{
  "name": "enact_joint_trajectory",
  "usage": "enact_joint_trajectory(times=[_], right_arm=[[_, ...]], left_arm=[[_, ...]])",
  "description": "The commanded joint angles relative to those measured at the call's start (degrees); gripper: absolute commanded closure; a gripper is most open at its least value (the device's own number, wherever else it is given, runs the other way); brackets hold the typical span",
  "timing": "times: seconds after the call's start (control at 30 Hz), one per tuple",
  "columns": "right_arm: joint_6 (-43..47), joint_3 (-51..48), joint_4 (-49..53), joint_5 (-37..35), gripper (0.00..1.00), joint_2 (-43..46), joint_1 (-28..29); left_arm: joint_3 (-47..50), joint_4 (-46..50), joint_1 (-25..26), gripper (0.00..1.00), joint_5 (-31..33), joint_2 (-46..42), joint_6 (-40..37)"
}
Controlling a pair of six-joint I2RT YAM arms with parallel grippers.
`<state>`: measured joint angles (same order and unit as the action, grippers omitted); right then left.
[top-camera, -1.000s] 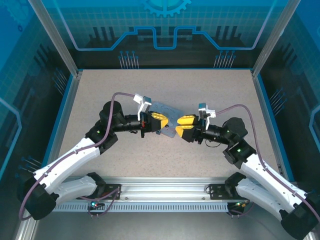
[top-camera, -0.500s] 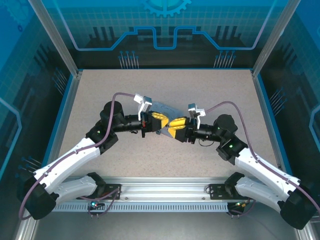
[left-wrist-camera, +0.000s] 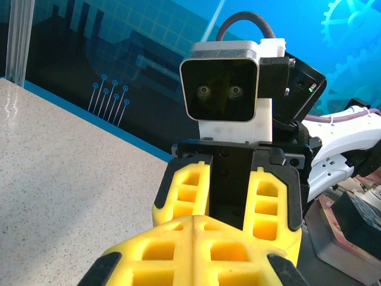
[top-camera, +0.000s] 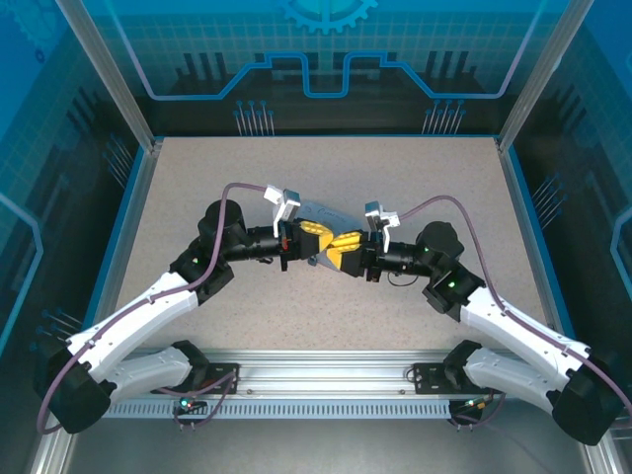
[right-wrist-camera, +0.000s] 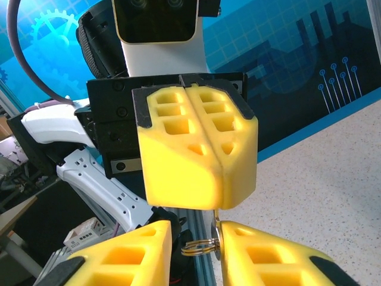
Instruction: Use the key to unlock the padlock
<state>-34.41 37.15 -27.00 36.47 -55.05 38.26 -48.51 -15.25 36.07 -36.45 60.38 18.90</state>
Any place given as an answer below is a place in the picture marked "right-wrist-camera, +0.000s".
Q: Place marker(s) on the small white cardboard box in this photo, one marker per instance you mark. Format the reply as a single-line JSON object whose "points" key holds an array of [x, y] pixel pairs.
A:
{"points": [[84, 232]]}

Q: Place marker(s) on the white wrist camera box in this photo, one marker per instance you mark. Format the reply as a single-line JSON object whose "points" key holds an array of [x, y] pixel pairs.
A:
{"points": [[163, 59]]}

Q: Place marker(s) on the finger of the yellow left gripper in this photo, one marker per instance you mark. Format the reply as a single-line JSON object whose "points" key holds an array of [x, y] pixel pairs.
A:
{"points": [[241, 167], [175, 178]]}

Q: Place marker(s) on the wooden side table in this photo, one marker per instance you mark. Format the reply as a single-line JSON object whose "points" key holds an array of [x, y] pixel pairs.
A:
{"points": [[15, 214]]}

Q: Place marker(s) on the blue printed banner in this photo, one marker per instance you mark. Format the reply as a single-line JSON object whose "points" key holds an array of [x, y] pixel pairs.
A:
{"points": [[268, 59]]}

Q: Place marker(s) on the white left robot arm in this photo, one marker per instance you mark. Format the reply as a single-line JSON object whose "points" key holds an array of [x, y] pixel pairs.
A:
{"points": [[98, 184]]}

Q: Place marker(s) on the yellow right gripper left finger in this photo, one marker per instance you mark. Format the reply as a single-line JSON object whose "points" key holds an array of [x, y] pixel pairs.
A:
{"points": [[125, 256]]}

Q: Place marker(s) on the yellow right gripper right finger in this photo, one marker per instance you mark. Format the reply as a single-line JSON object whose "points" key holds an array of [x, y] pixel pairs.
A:
{"points": [[268, 262]]}

